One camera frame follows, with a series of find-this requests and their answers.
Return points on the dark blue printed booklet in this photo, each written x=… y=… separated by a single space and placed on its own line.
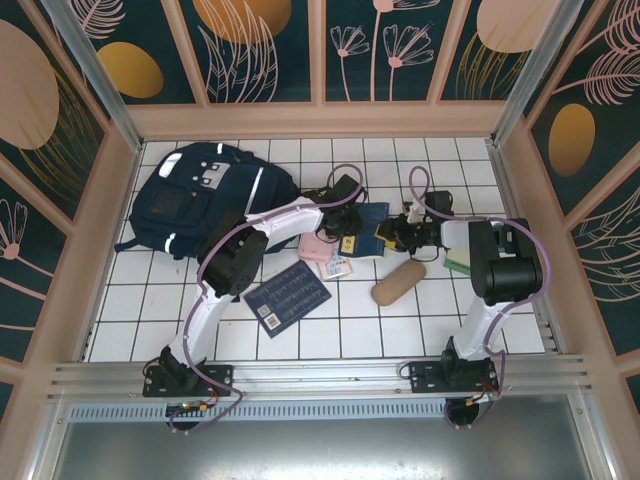
x=287 y=297

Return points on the grey steel sheet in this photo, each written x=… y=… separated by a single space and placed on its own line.
x=320 y=450

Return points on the pink pencil case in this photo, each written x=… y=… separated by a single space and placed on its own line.
x=315 y=249

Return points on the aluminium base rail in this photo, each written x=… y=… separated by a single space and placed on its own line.
x=320 y=372

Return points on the aluminium frame post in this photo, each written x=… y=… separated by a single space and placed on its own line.
x=535 y=70
x=97 y=75

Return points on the clear plastic supplies pouch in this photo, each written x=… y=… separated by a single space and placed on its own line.
x=337 y=267

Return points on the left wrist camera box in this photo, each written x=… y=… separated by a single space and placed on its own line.
x=344 y=187

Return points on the light green notebook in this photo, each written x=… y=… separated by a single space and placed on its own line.
x=457 y=260

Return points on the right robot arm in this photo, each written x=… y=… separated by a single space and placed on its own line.
x=505 y=260

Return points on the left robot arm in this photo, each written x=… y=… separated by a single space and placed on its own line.
x=290 y=220

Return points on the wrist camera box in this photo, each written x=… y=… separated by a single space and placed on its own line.
x=344 y=187
x=440 y=202

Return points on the tan felt case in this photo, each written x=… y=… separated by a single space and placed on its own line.
x=398 y=282

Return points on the navy notebook with yellow label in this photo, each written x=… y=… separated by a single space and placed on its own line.
x=372 y=232

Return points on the navy blue backpack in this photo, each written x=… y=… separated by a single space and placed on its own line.
x=185 y=210

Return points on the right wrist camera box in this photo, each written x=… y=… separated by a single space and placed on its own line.
x=440 y=202

